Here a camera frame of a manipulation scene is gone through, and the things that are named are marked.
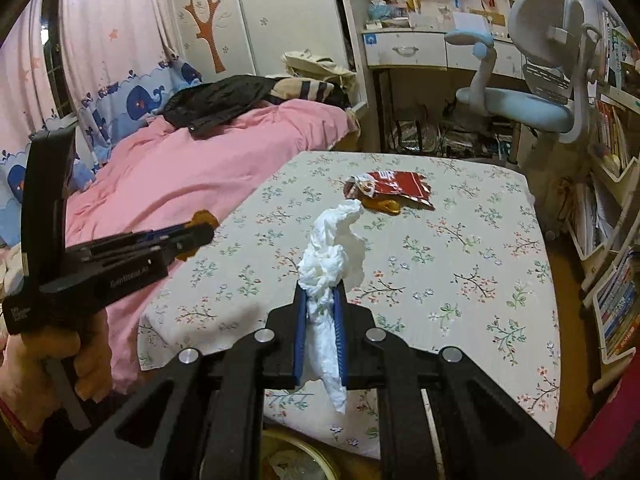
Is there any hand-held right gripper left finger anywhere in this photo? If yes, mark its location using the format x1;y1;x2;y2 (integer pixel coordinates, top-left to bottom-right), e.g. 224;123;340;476
55;287;308;480

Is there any red string bracelet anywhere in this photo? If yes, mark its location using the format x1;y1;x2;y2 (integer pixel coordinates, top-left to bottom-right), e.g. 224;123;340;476
0;397;43;436

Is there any row of colourful books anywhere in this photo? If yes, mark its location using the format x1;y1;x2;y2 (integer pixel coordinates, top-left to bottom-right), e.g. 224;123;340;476
595;247;640;361
595;100;632;171

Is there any white wardrobe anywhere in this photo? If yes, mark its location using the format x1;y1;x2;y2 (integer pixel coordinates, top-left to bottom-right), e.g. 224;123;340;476
165;0;352;82

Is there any pink bag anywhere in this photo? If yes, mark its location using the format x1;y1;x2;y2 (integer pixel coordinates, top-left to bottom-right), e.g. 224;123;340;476
570;360;640;480

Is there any red snack wrapper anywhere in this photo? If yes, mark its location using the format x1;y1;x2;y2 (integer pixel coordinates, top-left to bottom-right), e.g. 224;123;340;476
344;170;435;209

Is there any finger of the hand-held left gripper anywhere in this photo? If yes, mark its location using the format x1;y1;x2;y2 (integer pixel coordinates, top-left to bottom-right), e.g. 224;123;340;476
82;223;217;268
65;222;196;261

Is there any beige tote bag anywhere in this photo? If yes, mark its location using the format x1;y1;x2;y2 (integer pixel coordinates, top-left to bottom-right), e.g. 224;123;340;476
281;50;357;92

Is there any whale printed bed bumper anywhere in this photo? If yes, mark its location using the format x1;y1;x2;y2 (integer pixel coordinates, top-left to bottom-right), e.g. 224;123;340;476
0;55;204;247

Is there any white desk with drawers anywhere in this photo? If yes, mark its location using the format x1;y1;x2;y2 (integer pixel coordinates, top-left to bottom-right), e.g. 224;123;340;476
361;25;531;153

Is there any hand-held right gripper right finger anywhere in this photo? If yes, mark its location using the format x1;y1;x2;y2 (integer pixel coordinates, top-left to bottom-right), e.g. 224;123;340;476
332;282;586;480

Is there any grey blue desk chair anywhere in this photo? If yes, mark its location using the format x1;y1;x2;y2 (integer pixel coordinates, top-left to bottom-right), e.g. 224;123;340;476
444;0;602;147

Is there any black jacket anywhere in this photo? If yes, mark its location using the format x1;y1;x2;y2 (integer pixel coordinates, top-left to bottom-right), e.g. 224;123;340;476
162;75;281;139

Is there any orange tree sticker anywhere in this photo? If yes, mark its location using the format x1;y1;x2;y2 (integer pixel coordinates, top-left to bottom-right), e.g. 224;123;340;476
184;0;227;74

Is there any pink star curtain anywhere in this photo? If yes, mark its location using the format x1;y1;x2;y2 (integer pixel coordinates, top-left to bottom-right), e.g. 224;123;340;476
0;0;179;161

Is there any white paper sheet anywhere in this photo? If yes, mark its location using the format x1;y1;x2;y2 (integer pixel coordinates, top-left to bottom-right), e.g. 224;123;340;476
452;12;494;37

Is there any person's left hand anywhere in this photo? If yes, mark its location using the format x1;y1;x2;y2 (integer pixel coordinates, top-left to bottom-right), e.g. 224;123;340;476
0;309;114;434

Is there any pink duvet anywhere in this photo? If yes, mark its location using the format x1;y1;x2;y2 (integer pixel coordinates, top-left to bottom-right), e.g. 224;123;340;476
65;99;359;394

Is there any floral tablecloth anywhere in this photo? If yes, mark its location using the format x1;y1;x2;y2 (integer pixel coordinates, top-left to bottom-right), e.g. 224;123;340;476
137;150;560;461

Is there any clear striped bag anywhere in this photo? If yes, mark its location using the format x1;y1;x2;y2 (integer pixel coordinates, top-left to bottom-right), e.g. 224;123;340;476
390;117;441;154

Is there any person's left forearm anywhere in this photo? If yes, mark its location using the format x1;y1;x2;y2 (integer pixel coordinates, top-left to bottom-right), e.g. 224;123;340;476
0;402;71;480

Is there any white bookshelf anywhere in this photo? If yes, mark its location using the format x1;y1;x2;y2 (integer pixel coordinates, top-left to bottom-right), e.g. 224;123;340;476
564;10;640;378

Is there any yellow round bin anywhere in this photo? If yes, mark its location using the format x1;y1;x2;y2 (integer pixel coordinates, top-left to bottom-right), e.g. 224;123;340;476
261;429;382;480

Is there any striped beige cloth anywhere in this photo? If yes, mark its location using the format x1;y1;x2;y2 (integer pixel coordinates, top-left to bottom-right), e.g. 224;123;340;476
270;76;351;109

